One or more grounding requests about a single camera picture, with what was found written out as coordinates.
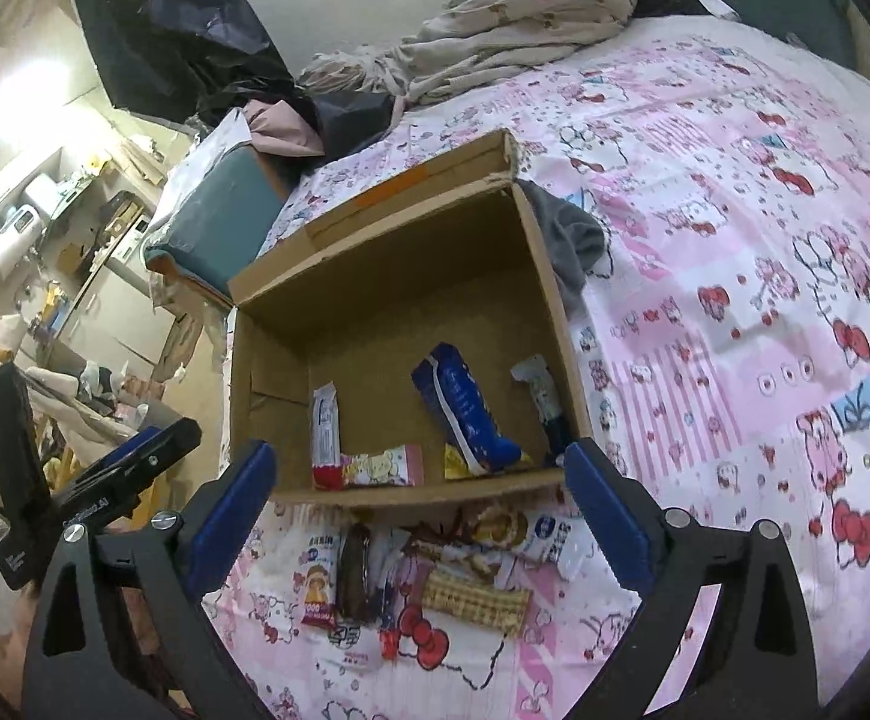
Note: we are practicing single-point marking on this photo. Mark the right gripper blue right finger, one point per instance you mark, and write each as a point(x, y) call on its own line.
point(622, 516)

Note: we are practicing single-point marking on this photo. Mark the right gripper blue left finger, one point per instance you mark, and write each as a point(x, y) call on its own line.
point(220, 517)

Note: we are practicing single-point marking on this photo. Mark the dark seaweed snack packet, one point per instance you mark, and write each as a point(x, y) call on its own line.
point(353, 578)

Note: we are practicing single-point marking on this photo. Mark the blue snack bag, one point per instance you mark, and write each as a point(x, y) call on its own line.
point(454, 399)

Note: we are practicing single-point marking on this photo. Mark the white blue snack packet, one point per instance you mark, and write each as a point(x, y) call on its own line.
point(564, 542)

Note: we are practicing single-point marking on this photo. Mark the red cartoon girl snack packet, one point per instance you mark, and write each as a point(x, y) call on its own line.
point(319, 572)

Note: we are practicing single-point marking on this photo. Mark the white red stick packet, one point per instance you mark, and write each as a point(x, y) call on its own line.
point(326, 463)

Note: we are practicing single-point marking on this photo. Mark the white black tube packet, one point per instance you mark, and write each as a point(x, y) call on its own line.
point(535, 374)

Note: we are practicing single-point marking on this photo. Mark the brown cookie snack packet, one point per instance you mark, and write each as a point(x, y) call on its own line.
point(484, 543)

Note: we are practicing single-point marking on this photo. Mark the waffle pattern biscuit packet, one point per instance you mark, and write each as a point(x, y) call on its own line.
point(502, 610)

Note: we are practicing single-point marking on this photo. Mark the pink yellow candy packet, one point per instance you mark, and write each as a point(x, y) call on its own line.
point(402, 466)

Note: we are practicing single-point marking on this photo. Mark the yellow snack packet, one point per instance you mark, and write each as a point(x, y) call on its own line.
point(455, 466)

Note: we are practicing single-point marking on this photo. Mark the pink Hello Kitty bedsheet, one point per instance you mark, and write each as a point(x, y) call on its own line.
point(725, 366)

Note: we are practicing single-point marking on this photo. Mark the brown cardboard box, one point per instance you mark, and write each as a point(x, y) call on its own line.
point(448, 251)

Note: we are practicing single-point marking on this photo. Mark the teal bed side cushion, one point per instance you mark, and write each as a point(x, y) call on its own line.
point(219, 228)

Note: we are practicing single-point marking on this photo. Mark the grey cloth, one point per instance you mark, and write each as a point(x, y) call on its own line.
point(578, 246)

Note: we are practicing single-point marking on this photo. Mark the pink cloth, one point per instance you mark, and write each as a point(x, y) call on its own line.
point(278, 129)

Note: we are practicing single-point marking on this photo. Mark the black plastic bag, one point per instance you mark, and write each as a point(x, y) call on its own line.
point(172, 60)

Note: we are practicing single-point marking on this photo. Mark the crumpled floral white duvet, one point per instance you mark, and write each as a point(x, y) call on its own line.
point(470, 43)

